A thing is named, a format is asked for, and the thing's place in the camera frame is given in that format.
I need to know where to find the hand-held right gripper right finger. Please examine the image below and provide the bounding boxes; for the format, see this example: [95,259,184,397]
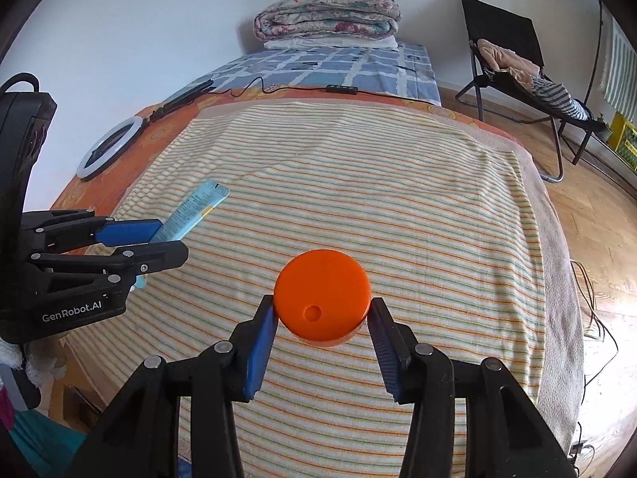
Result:
[367,297,578,478]

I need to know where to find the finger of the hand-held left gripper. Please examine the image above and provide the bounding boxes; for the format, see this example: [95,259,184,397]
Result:
[31,240,190,292]
[22,209,165,255]

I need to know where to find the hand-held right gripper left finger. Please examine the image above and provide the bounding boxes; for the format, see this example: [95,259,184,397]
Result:
[64,295,279,478]

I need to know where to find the light blue tube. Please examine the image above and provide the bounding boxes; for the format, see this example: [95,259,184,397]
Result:
[134,182,231,290]

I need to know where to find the orange round plastic lid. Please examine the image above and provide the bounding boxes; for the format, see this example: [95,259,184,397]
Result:
[274,250,372,348]

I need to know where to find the orange bed sheet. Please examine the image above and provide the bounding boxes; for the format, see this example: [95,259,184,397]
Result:
[50,87,526,220]

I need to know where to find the black folded tripod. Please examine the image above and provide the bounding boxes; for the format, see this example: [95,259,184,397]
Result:
[149,78,216,123]

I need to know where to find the white fluffy cloth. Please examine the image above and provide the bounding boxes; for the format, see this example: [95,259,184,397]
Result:
[0,341,68,389]

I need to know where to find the striped towel blanket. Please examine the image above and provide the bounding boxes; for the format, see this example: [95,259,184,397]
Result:
[62,98,585,478]

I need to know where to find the teal cloth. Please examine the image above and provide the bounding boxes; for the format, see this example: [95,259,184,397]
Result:
[7,411,88,478]

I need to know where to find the blue checked bed sheet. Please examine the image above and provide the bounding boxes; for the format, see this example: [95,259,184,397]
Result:
[191,42,443,106]

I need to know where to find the folded floral quilt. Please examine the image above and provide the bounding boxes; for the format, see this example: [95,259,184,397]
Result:
[254,0,401,41]

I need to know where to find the grey striped garment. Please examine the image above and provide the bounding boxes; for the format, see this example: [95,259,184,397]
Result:
[530,77,590,120]

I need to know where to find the yellow plastic crate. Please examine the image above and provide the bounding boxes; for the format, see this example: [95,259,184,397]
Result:
[604,112,637,170]

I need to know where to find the beige garment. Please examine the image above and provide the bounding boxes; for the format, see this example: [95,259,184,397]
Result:
[478,39,543,85]

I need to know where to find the black folding chair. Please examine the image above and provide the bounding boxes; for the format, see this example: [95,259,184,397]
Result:
[455,0,603,182]

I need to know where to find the green striped hanging cloth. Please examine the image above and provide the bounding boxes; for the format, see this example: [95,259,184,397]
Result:
[600,25,637,125]

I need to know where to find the white ring light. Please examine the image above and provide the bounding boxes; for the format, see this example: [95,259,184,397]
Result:
[76,116,147,181]

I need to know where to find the black floor cable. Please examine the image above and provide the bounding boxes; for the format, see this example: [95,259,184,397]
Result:
[570,259,619,389]

